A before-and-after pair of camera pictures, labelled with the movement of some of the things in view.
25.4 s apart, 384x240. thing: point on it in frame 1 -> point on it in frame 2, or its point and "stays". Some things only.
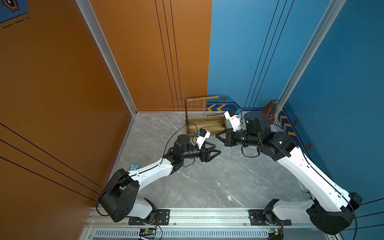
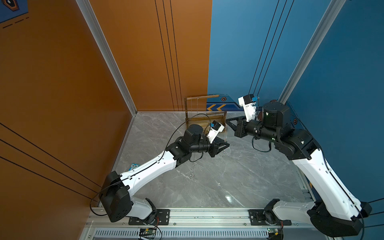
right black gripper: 229,139 -> 240,128
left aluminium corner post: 90,18 stays
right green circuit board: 272,230 stays
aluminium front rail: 197,217 stays
